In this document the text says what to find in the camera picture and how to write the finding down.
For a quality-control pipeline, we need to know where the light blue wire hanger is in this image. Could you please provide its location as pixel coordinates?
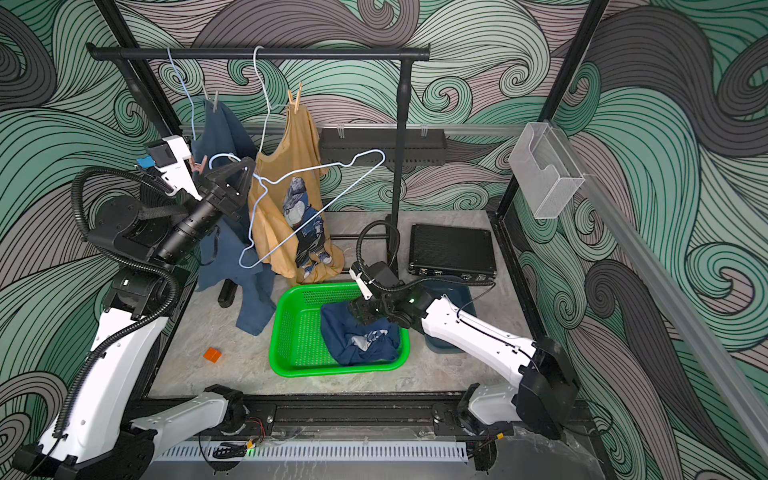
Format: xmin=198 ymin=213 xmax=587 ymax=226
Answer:
xmin=207 ymin=148 xmax=388 ymax=270

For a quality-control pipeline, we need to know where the navy Mickey print t-shirt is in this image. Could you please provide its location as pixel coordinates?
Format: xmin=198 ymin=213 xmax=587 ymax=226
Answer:
xmin=320 ymin=302 xmax=401 ymax=367

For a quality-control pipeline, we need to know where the tan cartoon print t-shirt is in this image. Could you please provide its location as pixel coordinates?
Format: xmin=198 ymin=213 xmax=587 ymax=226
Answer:
xmin=248 ymin=107 xmax=344 ymax=285

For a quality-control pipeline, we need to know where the tan clothespin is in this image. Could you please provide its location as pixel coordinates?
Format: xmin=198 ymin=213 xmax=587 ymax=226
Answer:
xmin=287 ymin=82 xmax=303 ymax=113

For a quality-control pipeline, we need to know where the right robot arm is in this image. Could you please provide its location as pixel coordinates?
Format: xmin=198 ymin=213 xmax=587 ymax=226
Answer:
xmin=350 ymin=220 xmax=579 ymax=440

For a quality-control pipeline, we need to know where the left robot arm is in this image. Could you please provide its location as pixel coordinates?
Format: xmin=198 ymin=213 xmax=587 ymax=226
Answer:
xmin=12 ymin=159 xmax=255 ymax=479

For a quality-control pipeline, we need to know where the pink clothespin on blue shirt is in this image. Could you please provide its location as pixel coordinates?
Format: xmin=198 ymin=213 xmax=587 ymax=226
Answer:
xmin=187 ymin=155 xmax=208 ymax=175

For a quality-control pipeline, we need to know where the slate blue t-shirt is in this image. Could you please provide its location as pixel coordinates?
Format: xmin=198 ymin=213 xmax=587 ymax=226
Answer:
xmin=192 ymin=100 xmax=276 ymax=336

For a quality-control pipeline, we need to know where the green plastic basket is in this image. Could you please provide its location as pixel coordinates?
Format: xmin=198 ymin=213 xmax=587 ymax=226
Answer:
xmin=269 ymin=282 xmax=410 ymax=378

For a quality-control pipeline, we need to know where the grey clothespin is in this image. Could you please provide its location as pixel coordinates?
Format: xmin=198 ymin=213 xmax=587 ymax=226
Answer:
xmin=203 ymin=87 xmax=219 ymax=113

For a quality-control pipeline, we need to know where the teal plastic tray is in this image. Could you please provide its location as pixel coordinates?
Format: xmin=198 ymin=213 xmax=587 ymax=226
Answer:
xmin=424 ymin=279 xmax=486 ymax=357

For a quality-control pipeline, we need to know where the black ribbed case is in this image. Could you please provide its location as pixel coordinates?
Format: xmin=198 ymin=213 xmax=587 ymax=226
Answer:
xmin=408 ymin=224 xmax=497 ymax=282

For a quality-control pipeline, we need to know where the orange small block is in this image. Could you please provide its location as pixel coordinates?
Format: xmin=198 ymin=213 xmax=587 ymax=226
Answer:
xmin=203 ymin=348 xmax=222 ymax=363

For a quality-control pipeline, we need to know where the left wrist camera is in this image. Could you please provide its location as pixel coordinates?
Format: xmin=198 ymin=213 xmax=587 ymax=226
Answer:
xmin=137 ymin=135 xmax=202 ymax=200

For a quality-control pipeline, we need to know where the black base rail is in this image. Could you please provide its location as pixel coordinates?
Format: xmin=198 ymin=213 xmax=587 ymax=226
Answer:
xmin=230 ymin=391 xmax=526 ymax=440

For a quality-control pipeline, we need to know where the white slotted cable duct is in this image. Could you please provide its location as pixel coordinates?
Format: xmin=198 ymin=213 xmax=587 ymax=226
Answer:
xmin=157 ymin=440 xmax=469 ymax=463

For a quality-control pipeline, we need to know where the black clothes rack frame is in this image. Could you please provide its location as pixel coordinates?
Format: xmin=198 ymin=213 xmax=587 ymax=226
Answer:
xmin=87 ymin=44 xmax=430 ymax=264

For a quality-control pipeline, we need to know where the clear mesh wall bin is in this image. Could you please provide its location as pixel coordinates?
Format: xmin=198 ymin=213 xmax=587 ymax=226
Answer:
xmin=509 ymin=122 xmax=584 ymax=220

